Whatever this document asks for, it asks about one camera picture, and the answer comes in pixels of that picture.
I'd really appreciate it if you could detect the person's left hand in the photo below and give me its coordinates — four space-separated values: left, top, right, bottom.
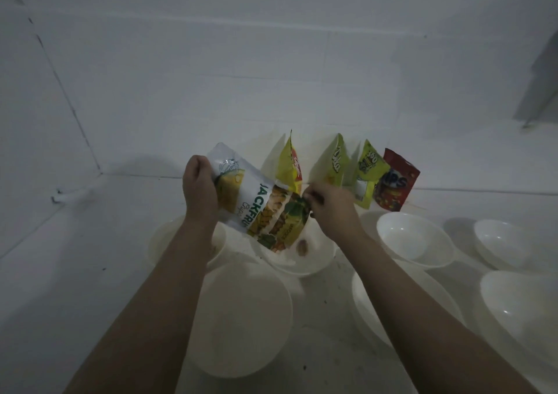
182 154 220 226

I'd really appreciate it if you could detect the yellow snack bag red label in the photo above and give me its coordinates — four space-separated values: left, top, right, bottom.
275 129 304 195

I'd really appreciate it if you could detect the person's left forearm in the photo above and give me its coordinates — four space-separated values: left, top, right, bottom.
63 219 219 394

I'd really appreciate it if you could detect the tall green snack bag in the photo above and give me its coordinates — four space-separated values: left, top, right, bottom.
322 133 349 188

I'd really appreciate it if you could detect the large white bowl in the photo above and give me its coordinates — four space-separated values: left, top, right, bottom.
479 270 558 367
186 260 294 381
350 265 466 356

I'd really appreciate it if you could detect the small white bowl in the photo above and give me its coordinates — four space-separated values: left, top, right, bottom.
257 214 337 278
474 219 534 271
147 217 228 271
377 211 456 271

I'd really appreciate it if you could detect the jackfruit chips bag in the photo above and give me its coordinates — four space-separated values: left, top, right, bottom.
205 142 313 253

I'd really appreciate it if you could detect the person's right hand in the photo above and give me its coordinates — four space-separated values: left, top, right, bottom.
302 182 367 245

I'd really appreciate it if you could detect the small yellow-green snack bag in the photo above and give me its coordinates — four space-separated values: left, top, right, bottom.
352 139 391 210

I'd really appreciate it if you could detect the person's right forearm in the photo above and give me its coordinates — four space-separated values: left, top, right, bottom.
339 228 541 394

